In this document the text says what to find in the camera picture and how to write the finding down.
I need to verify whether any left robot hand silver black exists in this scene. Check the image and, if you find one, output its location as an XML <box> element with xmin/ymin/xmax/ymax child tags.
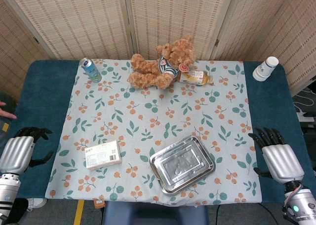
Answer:
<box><xmin>0</xmin><ymin>127</ymin><xmax>54</xmax><ymax>176</ymax></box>

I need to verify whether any large steel tray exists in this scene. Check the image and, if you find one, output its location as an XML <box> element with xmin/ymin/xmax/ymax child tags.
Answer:
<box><xmin>149</xmin><ymin>135</ymin><xmax>217</xmax><ymax>195</ymax></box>

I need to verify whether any white power strip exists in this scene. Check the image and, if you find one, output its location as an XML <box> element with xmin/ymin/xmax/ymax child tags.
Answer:
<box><xmin>296</xmin><ymin>110</ymin><xmax>316</xmax><ymax>123</ymax></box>

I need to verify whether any small orange object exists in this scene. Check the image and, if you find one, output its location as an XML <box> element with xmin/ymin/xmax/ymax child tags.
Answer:
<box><xmin>93</xmin><ymin>196</ymin><xmax>106</xmax><ymax>208</ymax></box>

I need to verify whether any woven folding screen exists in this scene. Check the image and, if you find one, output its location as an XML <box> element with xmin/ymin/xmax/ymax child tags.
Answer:
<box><xmin>0</xmin><ymin>0</ymin><xmax>316</xmax><ymax>97</ymax></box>

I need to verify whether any teal table cover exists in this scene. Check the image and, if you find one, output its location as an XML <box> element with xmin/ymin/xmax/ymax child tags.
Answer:
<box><xmin>0</xmin><ymin>59</ymin><xmax>316</xmax><ymax>206</ymax></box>

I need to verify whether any navy blue robot base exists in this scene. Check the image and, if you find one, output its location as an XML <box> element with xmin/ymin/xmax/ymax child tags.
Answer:
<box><xmin>102</xmin><ymin>200</ymin><xmax>209</xmax><ymax>225</ymax></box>

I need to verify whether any floral print tablecloth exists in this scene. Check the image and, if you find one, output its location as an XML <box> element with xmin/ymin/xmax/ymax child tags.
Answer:
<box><xmin>45</xmin><ymin>58</ymin><xmax>262</xmax><ymax>206</ymax></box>

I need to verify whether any white paper cup stack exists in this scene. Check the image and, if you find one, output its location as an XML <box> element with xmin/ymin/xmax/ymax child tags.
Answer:
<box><xmin>252</xmin><ymin>56</ymin><xmax>279</xmax><ymax>82</ymax></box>

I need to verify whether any brown teddy bear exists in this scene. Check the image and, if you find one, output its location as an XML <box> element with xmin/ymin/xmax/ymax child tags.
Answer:
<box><xmin>127</xmin><ymin>34</ymin><xmax>197</xmax><ymax>90</ymax></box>

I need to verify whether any white shoe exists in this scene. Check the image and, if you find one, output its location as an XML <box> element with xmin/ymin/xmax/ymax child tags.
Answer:
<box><xmin>26</xmin><ymin>197</ymin><xmax>47</xmax><ymax>212</ymax></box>

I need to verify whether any blue green drink can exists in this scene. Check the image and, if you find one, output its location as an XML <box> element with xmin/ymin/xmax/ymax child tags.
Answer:
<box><xmin>80</xmin><ymin>57</ymin><xmax>102</xmax><ymax>84</ymax></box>

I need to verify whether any yellow tea bottle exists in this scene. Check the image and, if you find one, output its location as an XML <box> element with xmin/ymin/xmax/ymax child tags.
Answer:
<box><xmin>176</xmin><ymin>70</ymin><xmax>214</xmax><ymax>86</ymax></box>

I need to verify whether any white tissue pack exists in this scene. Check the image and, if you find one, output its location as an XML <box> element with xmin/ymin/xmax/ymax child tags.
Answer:
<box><xmin>84</xmin><ymin>140</ymin><xmax>123</xmax><ymax>171</ymax></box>

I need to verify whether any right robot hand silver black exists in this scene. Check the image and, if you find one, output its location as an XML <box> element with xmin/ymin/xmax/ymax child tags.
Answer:
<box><xmin>248</xmin><ymin>127</ymin><xmax>305</xmax><ymax>185</ymax></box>

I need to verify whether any person's bare hand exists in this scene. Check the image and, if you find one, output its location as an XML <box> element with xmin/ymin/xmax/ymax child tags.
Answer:
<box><xmin>0</xmin><ymin>101</ymin><xmax>17</xmax><ymax>119</ymax></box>

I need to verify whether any small steel tray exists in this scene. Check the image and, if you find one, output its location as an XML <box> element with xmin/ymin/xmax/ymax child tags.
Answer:
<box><xmin>154</xmin><ymin>142</ymin><xmax>213</xmax><ymax>188</ymax></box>

